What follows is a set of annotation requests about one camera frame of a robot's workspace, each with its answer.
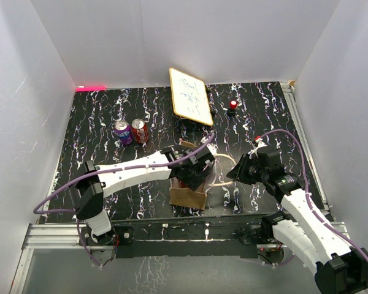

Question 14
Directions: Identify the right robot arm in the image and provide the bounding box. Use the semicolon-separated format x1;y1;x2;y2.
227;146;368;293

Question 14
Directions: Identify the purple cable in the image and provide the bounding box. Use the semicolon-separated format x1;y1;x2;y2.
259;129;368;284
33;131;216;267

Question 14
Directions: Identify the red cola can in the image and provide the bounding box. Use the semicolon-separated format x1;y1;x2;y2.
131;118;149;144

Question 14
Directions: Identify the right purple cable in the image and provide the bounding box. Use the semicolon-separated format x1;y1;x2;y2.
259;129;368;284

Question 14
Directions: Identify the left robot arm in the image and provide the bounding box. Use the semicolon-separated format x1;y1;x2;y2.
70;145;217;245

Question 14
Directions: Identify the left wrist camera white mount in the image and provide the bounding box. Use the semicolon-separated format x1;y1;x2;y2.
201;137;217;156

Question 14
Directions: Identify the white board with wooden frame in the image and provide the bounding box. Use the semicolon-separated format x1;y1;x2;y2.
169;67;213;126

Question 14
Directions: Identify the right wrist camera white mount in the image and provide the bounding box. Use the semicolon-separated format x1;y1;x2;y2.
250;136;267;155

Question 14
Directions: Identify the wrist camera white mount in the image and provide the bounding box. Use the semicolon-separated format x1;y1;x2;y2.
201;137;217;156
250;136;267;155

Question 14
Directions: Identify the red emergency button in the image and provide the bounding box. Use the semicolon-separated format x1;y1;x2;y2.
227;100;238;116

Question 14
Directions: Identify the pink tape strip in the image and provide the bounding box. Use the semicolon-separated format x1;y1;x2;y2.
76;86;106;92

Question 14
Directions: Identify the canvas tote bag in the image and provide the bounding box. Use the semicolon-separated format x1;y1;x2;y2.
168;137;236;211

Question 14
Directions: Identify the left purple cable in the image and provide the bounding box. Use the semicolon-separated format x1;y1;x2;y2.
33;131;216;267

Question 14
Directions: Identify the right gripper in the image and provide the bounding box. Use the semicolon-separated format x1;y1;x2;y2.
227;153;268;185

